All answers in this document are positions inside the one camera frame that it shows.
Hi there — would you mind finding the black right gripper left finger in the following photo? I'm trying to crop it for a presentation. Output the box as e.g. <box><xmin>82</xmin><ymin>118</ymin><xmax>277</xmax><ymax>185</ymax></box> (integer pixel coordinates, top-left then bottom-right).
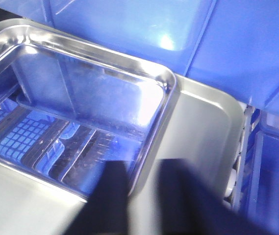
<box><xmin>65</xmin><ymin>161</ymin><xmax>128</xmax><ymax>235</ymax></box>

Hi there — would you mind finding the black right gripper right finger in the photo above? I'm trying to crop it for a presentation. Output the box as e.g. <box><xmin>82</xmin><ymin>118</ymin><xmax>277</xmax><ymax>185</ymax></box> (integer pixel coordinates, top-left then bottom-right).
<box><xmin>157</xmin><ymin>159</ymin><xmax>268</xmax><ymax>235</ymax></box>

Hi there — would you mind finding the silver steel tray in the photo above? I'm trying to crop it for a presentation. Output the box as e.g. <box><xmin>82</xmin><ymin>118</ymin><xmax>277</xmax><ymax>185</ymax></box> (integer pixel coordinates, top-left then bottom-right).
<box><xmin>0</xmin><ymin>19</ymin><xmax>177</xmax><ymax>198</ymax></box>
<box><xmin>0</xmin><ymin>76</ymin><xmax>244</xmax><ymax>235</ymax></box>

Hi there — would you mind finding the blue crate upper right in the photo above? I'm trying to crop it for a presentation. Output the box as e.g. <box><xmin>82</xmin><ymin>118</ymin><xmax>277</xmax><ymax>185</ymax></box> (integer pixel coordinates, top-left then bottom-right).
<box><xmin>238</xmin><ymin>110</ymin><xmax>279</xmax><ymax>235</ymax></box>

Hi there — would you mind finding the large blue bin upper left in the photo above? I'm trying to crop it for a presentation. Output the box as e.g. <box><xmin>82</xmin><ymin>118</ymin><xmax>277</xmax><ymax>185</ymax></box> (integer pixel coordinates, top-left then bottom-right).
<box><xmin>0</xmin><ymin>0</ymin><xmax>279</xmax><ymax>115</ymax></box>

